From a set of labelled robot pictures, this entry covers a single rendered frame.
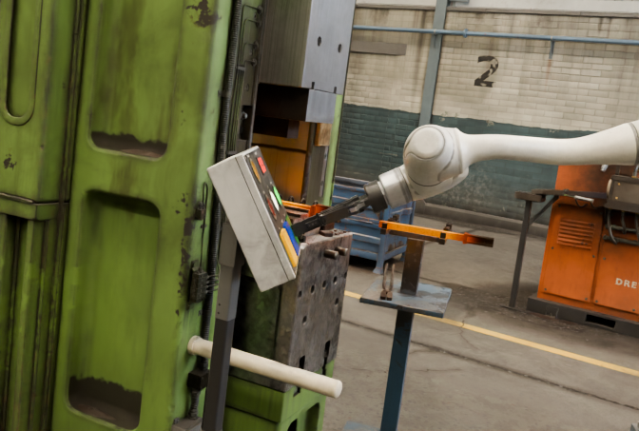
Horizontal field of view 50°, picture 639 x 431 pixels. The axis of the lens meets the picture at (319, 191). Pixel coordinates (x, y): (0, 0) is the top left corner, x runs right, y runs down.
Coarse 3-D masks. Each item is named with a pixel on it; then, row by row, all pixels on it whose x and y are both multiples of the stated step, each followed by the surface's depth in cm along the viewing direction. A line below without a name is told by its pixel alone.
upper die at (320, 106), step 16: (272, 96) 204; (288, 96) 202; (304, 96) 199; (320, 96) 206; (336, 96) 216; (256, 112) 207; (272, 112) 204; (288, 112) 202; (304, 112) 200; (320, 112) 208
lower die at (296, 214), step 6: (288, 210) 212; (294, 210) 213; (300, 210) 213; (306, 210) 212; (288, 216) 207; (294, 216) 208; (300, 216) 207; (306, 216) 211; (294, 222) 204; (318, 228) 220; (306, 234) 213; (312, 234) 217
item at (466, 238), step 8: (392, 224) 247; (400, 224) 247; (416, 232) 245; (424, 232) 244; (432, 232) 243; (448, 232) 242; (456, 240) 241; (464, 240) 239; (472, 240) 240; (480, 240) 239; (488, 240) 239
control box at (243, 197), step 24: (216, 168) 139; (240, 168) 139; (240, 192) 139; (264, 192) 148; (240, 216) 140; (264, 216) 140; (240, 240) 141; (264, 240) 141; (264, 264) 141; (288, 264) 141; (264, 288) 142
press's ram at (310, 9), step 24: (288, 0) 194; (312, 0) 191; (336, 0) 205; (288, 24) 195; (312, 24) 194; (336, 24) 208; (264, 48) 198; (288, 48) 195; (312, 48) 196; (336, 48) 210; (264, 72) 199; (288, 72) 196; (312, 72) 198; (336, 72) 213
